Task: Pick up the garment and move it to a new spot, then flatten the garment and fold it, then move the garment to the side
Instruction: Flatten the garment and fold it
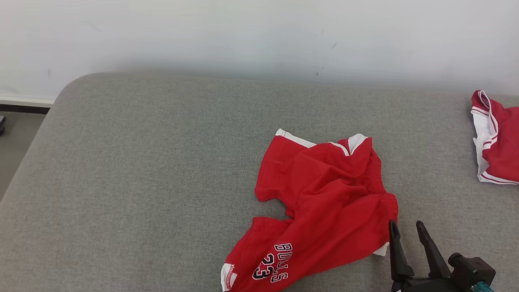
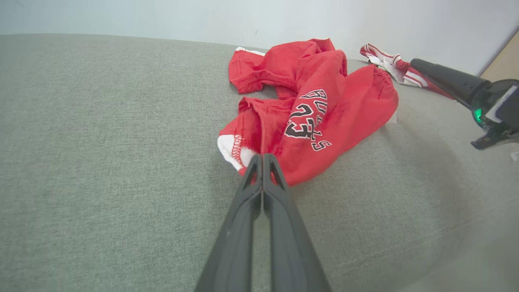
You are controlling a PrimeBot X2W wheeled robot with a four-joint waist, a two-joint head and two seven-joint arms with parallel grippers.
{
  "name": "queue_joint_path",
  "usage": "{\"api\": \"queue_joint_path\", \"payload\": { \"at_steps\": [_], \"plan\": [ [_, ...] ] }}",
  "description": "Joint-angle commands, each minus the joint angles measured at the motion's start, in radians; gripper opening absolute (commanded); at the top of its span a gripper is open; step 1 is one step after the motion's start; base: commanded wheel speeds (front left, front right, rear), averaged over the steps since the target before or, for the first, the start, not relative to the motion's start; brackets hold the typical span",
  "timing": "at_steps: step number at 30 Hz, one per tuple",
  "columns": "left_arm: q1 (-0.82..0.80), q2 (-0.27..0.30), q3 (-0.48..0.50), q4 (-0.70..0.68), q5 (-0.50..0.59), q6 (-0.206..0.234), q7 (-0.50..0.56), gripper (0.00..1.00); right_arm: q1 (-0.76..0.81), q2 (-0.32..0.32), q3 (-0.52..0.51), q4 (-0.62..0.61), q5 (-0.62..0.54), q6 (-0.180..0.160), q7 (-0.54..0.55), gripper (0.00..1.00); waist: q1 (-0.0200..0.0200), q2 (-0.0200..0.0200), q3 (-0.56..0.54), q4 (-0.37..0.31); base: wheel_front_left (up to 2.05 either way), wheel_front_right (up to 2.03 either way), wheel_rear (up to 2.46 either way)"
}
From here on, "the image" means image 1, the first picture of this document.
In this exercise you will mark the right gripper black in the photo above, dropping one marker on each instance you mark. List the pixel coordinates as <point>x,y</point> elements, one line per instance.
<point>421,286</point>

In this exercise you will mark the red Bulls 23 shorts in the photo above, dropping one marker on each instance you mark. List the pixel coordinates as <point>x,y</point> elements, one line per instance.
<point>324,182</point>

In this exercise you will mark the red white Bulls jersey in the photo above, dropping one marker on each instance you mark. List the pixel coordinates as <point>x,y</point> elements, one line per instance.
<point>505,142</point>

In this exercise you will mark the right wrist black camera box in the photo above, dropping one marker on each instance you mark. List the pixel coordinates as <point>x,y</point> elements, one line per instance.
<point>472,269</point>

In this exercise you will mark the white wall baseboard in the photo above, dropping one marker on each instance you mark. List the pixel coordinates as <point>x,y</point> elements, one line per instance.
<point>24,102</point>

